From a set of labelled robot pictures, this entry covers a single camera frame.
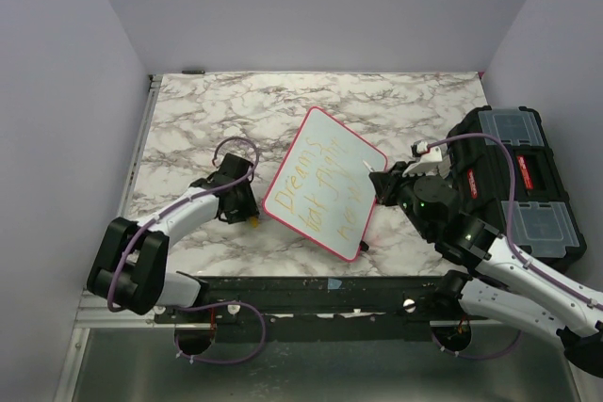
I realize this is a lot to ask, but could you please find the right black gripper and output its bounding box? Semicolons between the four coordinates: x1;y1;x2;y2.
371;160;433;239

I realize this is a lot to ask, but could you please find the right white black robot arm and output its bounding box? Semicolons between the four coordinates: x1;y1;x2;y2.
368;162;602;377

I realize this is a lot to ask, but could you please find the aluminium rail frame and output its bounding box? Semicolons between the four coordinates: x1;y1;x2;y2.
51;74;164;402

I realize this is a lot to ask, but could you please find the black base frame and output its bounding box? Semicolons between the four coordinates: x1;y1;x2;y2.
155;270;473;344

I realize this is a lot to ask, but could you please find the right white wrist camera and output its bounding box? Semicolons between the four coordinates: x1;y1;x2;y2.
402;140;444;177

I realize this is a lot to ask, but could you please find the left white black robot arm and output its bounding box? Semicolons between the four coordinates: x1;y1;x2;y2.
86;153;259;322

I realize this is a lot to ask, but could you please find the purple cable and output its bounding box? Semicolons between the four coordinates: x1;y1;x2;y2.
106;137;268;365
414;133;603;361

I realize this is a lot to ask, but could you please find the white yellow whiteboard marker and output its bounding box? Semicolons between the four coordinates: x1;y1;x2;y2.
362;160;375;172

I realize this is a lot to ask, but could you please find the black plastic toolbox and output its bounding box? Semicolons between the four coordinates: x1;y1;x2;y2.
448;106;587;273

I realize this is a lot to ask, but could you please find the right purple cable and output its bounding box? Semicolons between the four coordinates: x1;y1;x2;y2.
414;133;603;361

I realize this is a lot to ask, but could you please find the pink framed whiteboard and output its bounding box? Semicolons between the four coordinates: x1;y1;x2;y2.
263;106;388;262

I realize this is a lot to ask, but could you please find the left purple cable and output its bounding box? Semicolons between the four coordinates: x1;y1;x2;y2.
106;137;268;365

